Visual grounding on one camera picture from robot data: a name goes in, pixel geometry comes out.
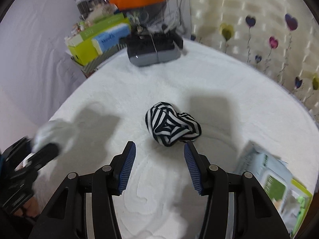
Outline white cotton pads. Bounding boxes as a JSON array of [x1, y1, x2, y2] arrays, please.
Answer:
[[31, 119, 79, 154]]

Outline person's left hand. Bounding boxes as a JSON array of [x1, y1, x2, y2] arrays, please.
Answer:
[[14, 196, 39, 217]]

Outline green white shallow box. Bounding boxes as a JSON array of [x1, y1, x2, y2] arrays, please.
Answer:
[[269, 178, 312, 238]]

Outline wet wipes pack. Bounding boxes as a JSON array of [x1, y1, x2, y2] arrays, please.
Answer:
[[234, 140, 294, 205]]

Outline white table blanket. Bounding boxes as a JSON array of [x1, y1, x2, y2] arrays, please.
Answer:
[[35, 41, 318, 238]]

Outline striped tray box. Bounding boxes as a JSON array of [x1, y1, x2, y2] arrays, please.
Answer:
[[71, 44, 127, 77]]

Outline lime green box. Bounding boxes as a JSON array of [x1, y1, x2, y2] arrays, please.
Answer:
[[67, 39, 99, 65]]

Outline green white long box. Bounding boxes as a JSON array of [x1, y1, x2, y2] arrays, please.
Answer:
[[65, 13, 124, 47]]

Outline blue tissue pack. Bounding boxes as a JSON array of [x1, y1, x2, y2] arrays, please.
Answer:
[[91, 23, 131, 55]]

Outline black grey VR headset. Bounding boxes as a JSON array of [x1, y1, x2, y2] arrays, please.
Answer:
[[119, 24, 184, 67]]

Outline heart pattern curtain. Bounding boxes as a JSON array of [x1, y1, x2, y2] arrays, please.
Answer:
[[189, 0, 318, 118]]

